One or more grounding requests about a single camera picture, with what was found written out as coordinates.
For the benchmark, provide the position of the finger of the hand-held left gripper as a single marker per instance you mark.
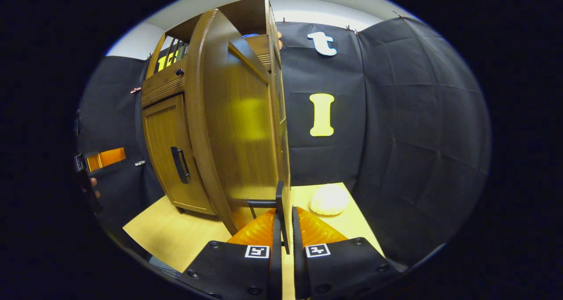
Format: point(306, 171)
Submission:
point(105, 158)

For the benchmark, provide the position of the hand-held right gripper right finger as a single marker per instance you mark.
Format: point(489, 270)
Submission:
point(298, 269)

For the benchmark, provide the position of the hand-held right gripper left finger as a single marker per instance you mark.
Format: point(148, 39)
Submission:
point(276, 265)

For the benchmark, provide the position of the wooden cabinet door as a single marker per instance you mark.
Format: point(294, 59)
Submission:
point(162, 150)
point(237, 128)

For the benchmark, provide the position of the wooden double-door shoe cabinet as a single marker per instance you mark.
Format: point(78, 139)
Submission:
point(165, 82)

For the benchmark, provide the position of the wooden cabinet drawer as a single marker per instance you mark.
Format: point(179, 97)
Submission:
point(162, 84)

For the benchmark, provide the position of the round beige bun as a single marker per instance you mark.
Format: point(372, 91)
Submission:
point(329, 199)

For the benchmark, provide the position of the black backdrop cloth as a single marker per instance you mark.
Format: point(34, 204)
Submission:
point(418, 137)

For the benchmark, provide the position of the blue folded cloth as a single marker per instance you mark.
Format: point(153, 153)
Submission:
point(250, 35)

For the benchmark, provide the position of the black binder clip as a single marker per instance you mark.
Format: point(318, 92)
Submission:
point(398, 14)
point(350, 28)

